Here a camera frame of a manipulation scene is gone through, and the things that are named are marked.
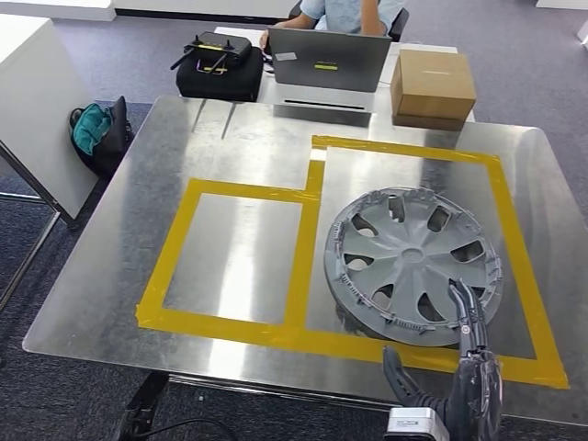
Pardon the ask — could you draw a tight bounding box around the black office chair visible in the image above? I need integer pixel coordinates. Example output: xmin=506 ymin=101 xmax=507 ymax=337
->
xmin=288 ymin=0 xmax=410 ymax=42

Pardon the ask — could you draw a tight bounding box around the yellow workbench marking tape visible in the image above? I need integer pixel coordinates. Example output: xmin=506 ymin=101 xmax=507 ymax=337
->
xmin=135 ymin=134 xmax=571 ymax=390

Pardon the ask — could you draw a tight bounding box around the grey laptop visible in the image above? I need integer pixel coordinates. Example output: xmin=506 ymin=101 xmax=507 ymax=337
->
xmin=268 ymin=27 xmax=393 ymax=114

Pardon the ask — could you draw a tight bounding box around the brown cardboard box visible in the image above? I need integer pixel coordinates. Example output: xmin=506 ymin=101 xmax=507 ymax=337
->
xmin=389 ymin=48 xmax=477 ymax=132

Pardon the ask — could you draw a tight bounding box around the white desk panel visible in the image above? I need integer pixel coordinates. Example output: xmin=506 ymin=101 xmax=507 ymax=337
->
xmin=0 ymin=15 xmax=100 ymax=221

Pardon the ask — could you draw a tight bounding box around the white table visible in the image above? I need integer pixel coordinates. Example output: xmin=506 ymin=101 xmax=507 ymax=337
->
xmin=213 ymin=25 xmax=476 ymax=123

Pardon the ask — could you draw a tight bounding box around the black carrying case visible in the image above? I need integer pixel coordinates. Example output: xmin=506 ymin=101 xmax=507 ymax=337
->
xmin=175 ymin=45 xmax=265 ymax=104

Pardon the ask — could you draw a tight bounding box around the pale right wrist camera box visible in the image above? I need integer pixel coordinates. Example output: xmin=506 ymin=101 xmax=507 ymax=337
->
xmin=383 ymin=406 xmax=451 ymax=441

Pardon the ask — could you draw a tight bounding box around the person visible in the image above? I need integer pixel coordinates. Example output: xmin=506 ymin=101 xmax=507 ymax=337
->
xmin=258 ymin=0 xmax=408 ymax=53

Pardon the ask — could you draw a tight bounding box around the steel table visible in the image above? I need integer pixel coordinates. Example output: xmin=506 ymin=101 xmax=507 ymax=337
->
xmin=0 ymin=141 xmax=63 ymax=312

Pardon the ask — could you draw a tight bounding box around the teal and black bag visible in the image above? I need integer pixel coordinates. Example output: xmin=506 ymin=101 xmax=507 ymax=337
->
xmin=69 ymin=95 xmax=135 ymax=181

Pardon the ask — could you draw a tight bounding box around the steel workbench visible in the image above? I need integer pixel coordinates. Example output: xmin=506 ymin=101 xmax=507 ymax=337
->
xmin=21 ymin=94 xmax=588 ymax=427

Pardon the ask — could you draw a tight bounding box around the grey plastic wheel hubcap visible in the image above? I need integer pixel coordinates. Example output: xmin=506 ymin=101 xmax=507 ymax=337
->
xmin=323 ymin=187 xmax=504 ymax=348

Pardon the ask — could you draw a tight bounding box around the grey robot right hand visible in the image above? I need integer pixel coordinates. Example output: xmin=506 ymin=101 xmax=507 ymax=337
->
xmin=382 ymin=278 xmax=505 ymax=441

